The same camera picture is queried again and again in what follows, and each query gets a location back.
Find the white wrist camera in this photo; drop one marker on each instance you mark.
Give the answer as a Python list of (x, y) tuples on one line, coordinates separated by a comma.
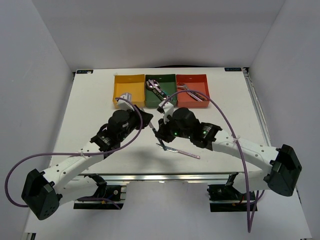
[(124, 104), (167, 109)]

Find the pink handled fork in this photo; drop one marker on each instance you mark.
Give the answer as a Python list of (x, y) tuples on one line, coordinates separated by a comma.
[(200, 97)]

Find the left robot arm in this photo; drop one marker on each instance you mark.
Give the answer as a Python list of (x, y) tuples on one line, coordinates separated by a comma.
[(45, 191)]

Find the dark handled spoon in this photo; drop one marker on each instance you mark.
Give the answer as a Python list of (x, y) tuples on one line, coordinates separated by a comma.
[(167, 96)]

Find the yellow container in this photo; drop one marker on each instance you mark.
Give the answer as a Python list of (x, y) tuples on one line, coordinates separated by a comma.
[(132, 84)]

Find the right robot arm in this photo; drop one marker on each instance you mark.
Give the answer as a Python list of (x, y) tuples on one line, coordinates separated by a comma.
[(279, 167)]

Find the dark handled knife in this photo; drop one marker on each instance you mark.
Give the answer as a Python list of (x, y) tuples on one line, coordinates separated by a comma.
[(151, 126)]

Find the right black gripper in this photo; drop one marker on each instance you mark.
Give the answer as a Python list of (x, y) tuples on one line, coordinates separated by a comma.
[(163, 132)]

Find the teal handled knife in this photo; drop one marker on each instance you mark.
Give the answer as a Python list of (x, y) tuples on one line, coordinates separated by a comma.
[(127, 96)]

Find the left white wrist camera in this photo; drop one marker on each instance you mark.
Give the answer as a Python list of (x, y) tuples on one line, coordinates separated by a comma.
[(124, 104)]

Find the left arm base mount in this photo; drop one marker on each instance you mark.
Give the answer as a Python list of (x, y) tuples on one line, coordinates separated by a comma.
[(105, 197)]

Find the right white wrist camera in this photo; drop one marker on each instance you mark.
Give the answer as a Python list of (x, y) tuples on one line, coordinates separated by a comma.
[(167, 109)]

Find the pink handled knife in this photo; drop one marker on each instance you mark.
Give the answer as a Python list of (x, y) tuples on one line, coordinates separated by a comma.
[(178, 151)]

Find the red container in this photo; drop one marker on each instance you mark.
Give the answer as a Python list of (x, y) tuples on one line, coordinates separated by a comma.
[(197, 82)]

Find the dark handled fork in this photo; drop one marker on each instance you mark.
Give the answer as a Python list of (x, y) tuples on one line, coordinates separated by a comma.
[(192, 95)]

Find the green container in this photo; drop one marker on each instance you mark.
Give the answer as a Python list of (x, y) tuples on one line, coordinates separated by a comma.
[(151, 100)]

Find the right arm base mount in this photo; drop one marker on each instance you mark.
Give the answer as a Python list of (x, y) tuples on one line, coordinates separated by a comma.
[(224, 198)]

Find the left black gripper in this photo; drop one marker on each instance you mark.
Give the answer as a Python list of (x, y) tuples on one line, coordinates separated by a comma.
[(147, 117)]

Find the teal handled fork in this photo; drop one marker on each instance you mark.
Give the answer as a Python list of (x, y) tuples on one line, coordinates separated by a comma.
[(182, 87)]

